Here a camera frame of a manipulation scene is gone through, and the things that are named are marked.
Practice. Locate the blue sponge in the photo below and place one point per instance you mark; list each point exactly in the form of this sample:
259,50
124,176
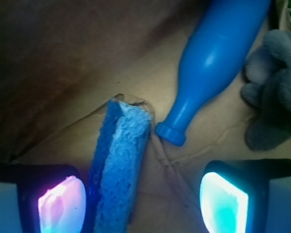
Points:
115,167

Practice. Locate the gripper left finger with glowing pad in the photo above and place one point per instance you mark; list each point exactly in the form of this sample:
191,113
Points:
41,199

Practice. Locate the brown paper bag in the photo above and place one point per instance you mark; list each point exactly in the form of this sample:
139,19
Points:
60,60

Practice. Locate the grey plush mouse toy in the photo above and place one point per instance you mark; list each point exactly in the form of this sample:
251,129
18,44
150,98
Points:
268,89

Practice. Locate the blue plastic bottle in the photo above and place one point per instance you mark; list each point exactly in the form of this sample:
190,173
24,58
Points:
212,58

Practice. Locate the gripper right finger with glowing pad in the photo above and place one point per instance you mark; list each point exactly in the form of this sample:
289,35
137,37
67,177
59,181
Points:
246,196

